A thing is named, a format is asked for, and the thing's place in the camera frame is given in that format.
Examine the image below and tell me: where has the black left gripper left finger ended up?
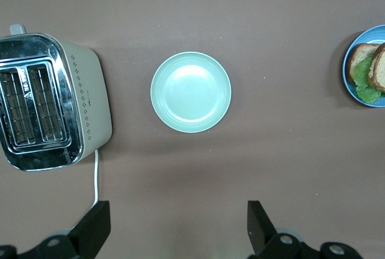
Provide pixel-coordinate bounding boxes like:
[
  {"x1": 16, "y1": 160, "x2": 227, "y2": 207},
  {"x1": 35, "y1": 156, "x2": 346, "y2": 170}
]
[{"x1": 0, "y1": 200, "x2": 111, "y2": 259}]

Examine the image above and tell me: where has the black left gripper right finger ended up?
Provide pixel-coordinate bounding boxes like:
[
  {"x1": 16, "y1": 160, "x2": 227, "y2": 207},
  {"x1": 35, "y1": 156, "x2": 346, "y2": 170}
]
[{"x1": 247, "y1": 200, "x2": 362, "y2": 259}]

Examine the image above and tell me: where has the blue round plate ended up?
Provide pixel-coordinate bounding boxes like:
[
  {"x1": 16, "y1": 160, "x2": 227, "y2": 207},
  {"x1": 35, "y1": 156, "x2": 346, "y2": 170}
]
[{"x1": 342, "y1": 24, "x2": 385, "y2": 108}]

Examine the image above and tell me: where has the green lettuce leaf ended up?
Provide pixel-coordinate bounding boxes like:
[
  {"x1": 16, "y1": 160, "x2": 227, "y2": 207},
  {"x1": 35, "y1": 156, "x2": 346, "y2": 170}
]
[{"x1": 353, "y1": 55, "x2": 385, "y2": 104}]

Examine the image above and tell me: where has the toasted brown bread slice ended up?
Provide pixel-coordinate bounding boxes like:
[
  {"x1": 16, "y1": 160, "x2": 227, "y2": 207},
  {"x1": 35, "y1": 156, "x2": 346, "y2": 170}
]
[
  {"x1": 346, "y1": 42, "x2": 380, "y2": 86},
  {"x1": 368, "y1": 42, "x2": 385, "y2": 93}
]

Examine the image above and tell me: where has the mint green round plate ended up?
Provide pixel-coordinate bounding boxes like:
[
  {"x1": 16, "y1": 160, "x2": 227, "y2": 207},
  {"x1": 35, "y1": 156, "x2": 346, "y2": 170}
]
[{"x1": 150, "y1": 51, "x2": 233, "y2": 134}]

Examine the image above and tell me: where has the beige chrome toaster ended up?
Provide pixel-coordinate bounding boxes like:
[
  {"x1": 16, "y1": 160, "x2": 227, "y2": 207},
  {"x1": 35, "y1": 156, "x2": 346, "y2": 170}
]
[{"x1": 0, "y1": 23, "x2": 114, "y2": 172}]

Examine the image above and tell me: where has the white toaster power cable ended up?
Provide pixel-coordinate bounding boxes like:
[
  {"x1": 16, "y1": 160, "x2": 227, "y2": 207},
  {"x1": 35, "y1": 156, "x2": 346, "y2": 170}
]
[{"x1": 68, "y1": 149, "x2": 100, "y2": 233}]

